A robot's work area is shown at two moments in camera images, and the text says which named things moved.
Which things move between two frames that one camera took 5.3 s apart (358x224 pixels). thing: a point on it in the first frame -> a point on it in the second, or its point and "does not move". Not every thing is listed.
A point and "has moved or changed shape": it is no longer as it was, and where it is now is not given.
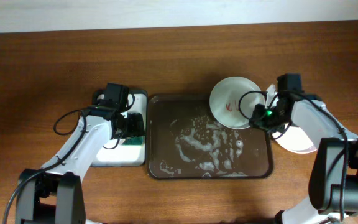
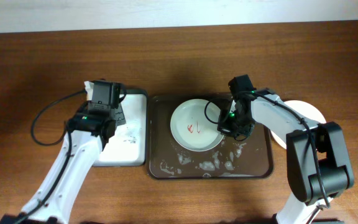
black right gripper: [258, 116] -> [229, 125]
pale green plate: [233, 101] has moved or changed shape
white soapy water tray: [113, 153] does not move
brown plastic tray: [185, 141] does not move
